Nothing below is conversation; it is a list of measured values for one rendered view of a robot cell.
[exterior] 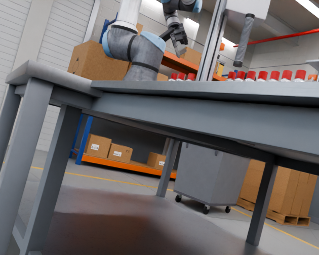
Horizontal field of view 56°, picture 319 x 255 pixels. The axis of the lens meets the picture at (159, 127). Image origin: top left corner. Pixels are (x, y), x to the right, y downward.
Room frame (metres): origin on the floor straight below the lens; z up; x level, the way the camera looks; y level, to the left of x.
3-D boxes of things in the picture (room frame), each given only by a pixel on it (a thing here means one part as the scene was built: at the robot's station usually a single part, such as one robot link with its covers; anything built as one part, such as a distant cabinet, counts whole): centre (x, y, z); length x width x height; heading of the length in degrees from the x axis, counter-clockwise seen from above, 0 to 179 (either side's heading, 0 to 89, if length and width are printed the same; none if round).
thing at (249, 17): (1.16, -0.23, 1.18); 0.04 x 0.04 x 0.21
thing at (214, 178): (3.88, -0.80, 0.48); 0.89 x 0.63 x 0.96; 140
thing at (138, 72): (1.23, 0.12, 0.94); 0.15 x 0.15 x 0.10
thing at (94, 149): (5.63, 0.07, 1.26); 2.77 x 0.60 x 2.51; 121
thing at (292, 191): (4.93, -1.98, 0.70); 1.20 x 0.83 x 1.39; 37
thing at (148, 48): (1.23, 0.13, 1.06); 0.13 x 0.12 x 0.14; 72
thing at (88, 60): (1.71, 0.44, 0.99); 0.30 x 0.24 x 0.27; 33
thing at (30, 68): (1.39, 0.22, 0.81); 0.90 x 0.90 x 0.04; 31
